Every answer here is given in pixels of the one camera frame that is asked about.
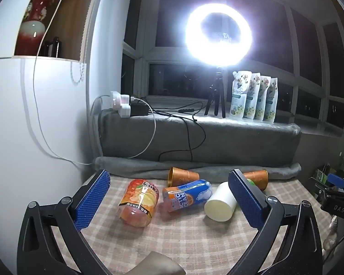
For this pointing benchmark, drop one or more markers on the checked tablecloth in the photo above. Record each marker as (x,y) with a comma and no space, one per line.
(189,240)

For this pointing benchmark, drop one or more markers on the green box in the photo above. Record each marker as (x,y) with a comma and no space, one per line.
(322,176)

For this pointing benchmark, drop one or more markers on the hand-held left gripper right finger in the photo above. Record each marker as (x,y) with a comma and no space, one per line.
(246,202)

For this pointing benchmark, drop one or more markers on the black tripod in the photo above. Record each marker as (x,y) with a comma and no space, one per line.
(216,91)

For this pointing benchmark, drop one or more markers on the peach fruit drink bottle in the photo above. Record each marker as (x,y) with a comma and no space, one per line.
(139,203)

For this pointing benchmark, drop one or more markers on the red white vase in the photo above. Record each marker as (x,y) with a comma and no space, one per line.
(34,34)

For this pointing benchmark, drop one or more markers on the white cup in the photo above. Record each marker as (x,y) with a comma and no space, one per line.
(220,203)

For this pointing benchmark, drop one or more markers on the person's right hand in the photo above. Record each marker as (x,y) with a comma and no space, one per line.
(332,232)

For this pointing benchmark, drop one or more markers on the white green refill pouch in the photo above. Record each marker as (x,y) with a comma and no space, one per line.
(252,100)
(238,97)
(271,104)
(263,103)

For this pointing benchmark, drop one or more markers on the wooden wall shelf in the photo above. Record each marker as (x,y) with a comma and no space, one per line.
(71,20)

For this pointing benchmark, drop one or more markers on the black power adapter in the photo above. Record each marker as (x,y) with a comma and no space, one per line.
(139,108)

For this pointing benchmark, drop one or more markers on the grey blanket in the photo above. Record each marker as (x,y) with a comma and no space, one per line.
(232,143)

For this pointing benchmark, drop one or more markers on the blue orange drink bottle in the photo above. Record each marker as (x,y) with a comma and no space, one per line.
(186,196)

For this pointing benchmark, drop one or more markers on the dark glass bottle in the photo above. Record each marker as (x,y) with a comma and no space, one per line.
(56,47)
(48,48)

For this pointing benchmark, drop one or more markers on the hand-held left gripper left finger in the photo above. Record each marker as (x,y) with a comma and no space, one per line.
(91,202)

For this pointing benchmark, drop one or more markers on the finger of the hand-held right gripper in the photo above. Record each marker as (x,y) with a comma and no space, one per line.
(321,190)
(336,181)

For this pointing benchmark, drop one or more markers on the gold paper cup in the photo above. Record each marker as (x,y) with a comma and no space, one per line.
(183,176)
(258,179)

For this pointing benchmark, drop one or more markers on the tan rounded object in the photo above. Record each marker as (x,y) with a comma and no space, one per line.
(163,265)

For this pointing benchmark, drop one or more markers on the white power strip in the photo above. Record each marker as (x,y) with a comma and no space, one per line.
(120,103)

